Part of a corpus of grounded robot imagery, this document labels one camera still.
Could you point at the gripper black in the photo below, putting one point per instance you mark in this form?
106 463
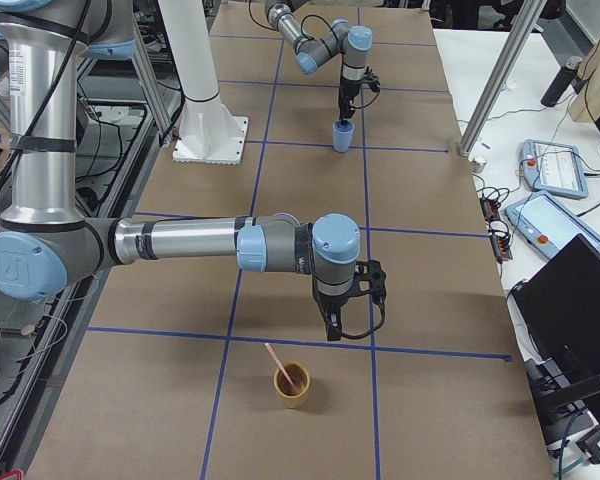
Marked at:
331 305
348 92

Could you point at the light blue plastic cup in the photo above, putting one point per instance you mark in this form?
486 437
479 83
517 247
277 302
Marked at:
342 135

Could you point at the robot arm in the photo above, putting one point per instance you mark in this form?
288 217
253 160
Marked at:
351 42
56 226

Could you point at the wooden bamboo cup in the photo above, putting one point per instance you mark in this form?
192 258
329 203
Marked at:
300 377

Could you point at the pink chopstick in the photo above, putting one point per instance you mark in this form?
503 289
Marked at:
281 368

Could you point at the small metal cylinder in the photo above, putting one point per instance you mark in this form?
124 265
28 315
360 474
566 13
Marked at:
478 164

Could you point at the far teach pendant tablet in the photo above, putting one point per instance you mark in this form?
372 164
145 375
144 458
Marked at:
553 167

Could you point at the teach pendant tablet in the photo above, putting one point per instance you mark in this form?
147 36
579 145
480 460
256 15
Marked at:
547 224
553 167

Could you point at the black bottle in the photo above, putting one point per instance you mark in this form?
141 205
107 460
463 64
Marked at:
564 77

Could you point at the near teach pendant tablet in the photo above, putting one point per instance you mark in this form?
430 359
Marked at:
547 224

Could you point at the black laptop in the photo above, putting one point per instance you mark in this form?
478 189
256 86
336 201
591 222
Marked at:
560 305

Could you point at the white pedestal column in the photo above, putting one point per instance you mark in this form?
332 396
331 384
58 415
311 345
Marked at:
208 132

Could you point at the aluminium frame post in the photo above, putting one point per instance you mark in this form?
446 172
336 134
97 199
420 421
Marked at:
516 40

